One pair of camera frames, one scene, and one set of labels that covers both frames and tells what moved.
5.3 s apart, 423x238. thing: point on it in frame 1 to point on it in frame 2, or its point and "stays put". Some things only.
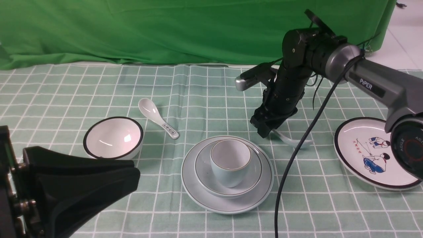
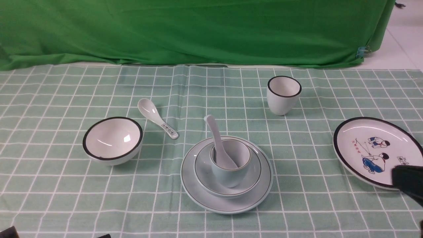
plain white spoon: [294, 143] to [224, 161]
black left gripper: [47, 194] to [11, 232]
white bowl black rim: [113, 138] stays put
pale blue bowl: [203, 172] stays put
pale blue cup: [230, 159] stays put
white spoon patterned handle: [148, 107] stays put
